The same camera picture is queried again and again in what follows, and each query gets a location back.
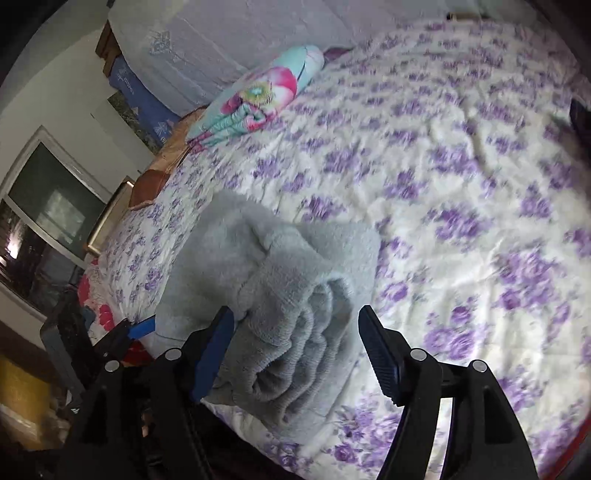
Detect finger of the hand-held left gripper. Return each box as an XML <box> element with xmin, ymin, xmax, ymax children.
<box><xmin>95</xmin><ymin>316</ymin><xmax>158</xmax><ymax>365</ymax></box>

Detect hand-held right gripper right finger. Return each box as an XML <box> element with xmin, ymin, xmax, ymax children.
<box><xmin>358</xmin><ymin>305</ymin><xmax>539</xmax><ymax>480</ymax></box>

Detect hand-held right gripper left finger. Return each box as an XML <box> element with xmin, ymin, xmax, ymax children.
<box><xmin>60</xmin><ymin>305</ymin><xmax>236</xmax><ymax>480</ymax></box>

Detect brown cushion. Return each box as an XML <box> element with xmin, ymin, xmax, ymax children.
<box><xmin>128</xmin><ymin>168</ymin><xmax>174</xmax><ymax>210</ymax></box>

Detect window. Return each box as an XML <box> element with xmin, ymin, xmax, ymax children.
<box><xmin>0</xmin><ymin>127</ymin><xmax>114</xmax><ymax>324</ymax></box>

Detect purple floral white blanket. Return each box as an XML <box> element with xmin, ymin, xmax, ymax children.
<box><xmin>88</xmin><ymin>18</ymin><xmax>591</xmax><ymax>480</ymax></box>

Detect blue pillow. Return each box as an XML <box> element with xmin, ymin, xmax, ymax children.
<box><xmin>108</xmin><ymin>55</ymin><xmax>183</xmax><ymax>148</ymax></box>

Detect colourful floral pillow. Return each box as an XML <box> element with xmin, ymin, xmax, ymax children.
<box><xmin>187</xmin><ymin>44</ymin><xmax>326</xmax><ymax>153</ymax></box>

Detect dark navy garment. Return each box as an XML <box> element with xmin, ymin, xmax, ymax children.
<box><xmin>569</xmin><ymin>97</ymin><xmax>591</xmax><ymax>158</ymax></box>

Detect grey blanket on headboard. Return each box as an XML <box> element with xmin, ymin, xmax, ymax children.
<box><xmin>108</xmin><ymin>0</ymin><xmax>384</xmax><ymax>116</ymax></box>

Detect golden frame edge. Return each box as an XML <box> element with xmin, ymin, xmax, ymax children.
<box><xmin>85</xmin><ymin>180</ymin><xmax>134</xmax><ymax>257</ymax></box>

